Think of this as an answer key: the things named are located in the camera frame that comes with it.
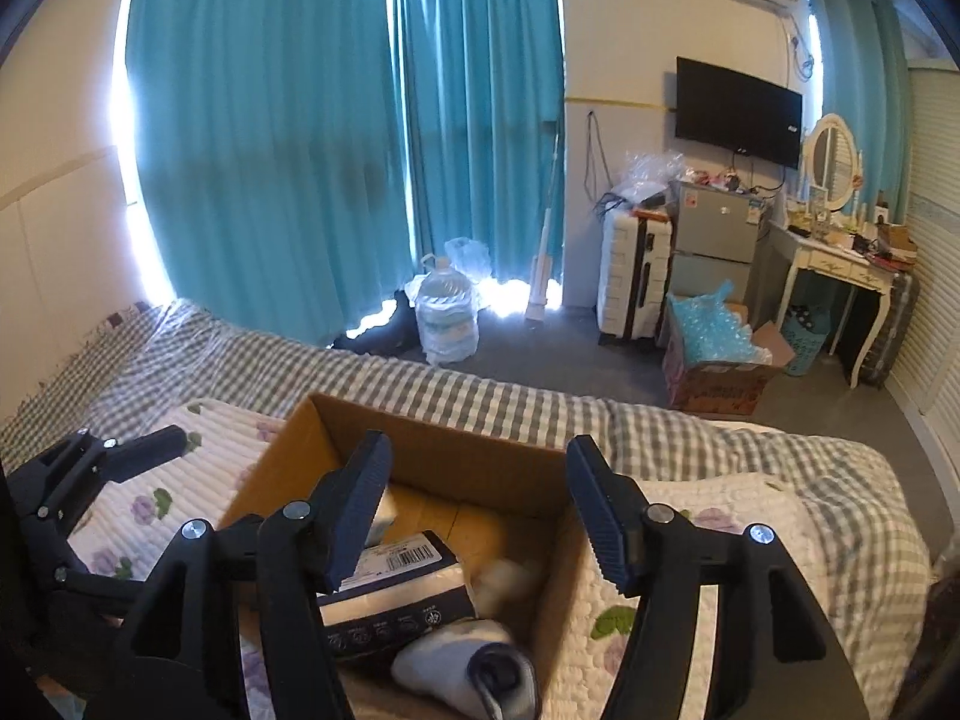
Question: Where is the grey mini fridge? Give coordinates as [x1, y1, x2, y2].
[666, 178, 775, 302]

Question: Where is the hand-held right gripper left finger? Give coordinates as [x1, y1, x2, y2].
[112, 431, 395, 720]

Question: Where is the white ribbed suitcase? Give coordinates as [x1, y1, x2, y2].
[597, 204, 676, 347]

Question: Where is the teal curtain beside wardrobe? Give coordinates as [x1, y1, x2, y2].
[795, 0, 913, 227]

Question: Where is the white and grey sock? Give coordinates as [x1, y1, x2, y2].
[390, 617, 542, 720]

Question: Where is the dark suitcase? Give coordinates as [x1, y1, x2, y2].
[861, 268, 920, 392]

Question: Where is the wide teal curtain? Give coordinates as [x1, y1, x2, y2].
[124, 0, 412, 347]

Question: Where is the clear plastic wrap bundle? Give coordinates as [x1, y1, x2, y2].
[610, 151, 686, 205]

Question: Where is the printed cardboard box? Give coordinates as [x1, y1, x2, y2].
[660, 298, 797, 418]

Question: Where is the clear plastic bag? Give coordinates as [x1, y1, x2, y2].
[444, 237, 493, 280]

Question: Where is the white floral quilted blanket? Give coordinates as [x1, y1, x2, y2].
[41, 397, 830, 720]

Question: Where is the grey checked bed sheet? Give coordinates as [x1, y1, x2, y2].
[0, 298, 932, 720]

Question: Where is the black wall cable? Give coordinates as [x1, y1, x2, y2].
[583, 108, 614, 205]

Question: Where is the narrow teal curtain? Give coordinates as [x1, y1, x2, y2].
[390, 0, 568, 310]

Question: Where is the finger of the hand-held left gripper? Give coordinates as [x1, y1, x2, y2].
[30, 424, 189, 535]
[45, 532, 151, 617]

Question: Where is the white mop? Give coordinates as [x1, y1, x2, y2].
[523, 118, 565, 325]

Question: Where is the black wall television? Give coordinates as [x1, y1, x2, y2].
[675, 55, 804, 170]

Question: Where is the black and white tissue pack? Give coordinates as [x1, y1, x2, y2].
[315, 529, 475, 662]

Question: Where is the brown cardboard box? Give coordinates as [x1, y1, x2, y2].
[214, 392, 601, 720]

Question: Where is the blue bubble wrap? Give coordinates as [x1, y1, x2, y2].
[666, 280, 775, 370]

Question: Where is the teal laundry basket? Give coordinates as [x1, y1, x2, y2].
[778, 303, 833, 377]

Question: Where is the white louvered wardrobe door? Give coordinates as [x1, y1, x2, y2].
[879, 58, 960, 470]

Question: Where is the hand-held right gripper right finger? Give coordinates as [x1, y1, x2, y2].
[565, 435, 871, 720]

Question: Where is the white oval vanity mirror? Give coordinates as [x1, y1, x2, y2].
[798, 113, 865, 220]

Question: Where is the white fluffy cotton ball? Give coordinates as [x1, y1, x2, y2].
[471, 553, 550, 617]

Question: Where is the white dressing table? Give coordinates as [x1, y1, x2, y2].
[763, 214, 902, 391]

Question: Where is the large clear water bottle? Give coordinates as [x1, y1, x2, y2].
[414, 255, 482, 365]

